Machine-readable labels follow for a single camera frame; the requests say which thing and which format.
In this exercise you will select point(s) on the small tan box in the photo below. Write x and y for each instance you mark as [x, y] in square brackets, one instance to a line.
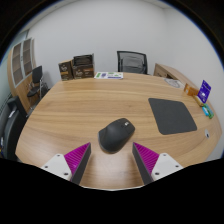
[199, 101]

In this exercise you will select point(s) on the orange-brown cardboard box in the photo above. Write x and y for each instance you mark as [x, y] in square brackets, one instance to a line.
[190, 90]

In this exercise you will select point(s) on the dark grey mouse pad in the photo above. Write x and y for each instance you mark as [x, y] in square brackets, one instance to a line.
[171, 116]

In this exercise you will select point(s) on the wooden side desk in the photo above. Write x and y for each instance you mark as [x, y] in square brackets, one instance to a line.
[166, 70]

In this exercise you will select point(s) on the large open brown cardboard box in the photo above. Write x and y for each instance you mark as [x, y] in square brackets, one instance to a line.
[83, 69]

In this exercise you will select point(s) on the blue packet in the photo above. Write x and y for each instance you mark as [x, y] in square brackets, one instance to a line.
[204, 110]

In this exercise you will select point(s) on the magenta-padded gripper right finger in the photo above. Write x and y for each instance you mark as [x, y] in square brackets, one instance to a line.
[165, 165]

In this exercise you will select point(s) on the small white round cap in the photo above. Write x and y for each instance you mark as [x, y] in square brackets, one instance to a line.
[207, 134]

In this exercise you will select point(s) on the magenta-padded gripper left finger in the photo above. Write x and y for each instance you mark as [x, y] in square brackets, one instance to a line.
[56, 165]

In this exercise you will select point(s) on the wooden shelf unit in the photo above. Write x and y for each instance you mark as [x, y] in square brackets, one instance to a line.
[20, 71]

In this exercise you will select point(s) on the purple card package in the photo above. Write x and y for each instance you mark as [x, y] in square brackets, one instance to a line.
[204, 91]

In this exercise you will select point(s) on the white printed leaflet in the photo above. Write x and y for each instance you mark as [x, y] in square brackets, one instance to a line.
[108, 75]

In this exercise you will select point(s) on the black mesh office chair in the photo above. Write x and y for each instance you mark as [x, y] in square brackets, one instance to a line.
[132, 62]

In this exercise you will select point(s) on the black padded office chair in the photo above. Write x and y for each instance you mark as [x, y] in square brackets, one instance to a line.
[11, 130]

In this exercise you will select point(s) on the black computer mouse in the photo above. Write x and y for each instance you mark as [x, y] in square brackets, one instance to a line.
[116, 135]

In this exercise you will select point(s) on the black visitor chair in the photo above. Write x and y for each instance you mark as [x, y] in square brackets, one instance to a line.
[36, 78]

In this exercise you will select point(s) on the small brown cardboard box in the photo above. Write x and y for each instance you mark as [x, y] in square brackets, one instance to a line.
[66, 71]

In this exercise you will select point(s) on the round grey printed disc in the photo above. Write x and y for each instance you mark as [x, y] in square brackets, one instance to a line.
[173, 83]

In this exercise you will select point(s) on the green packet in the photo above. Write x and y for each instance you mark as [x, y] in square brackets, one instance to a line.
[209, 111]

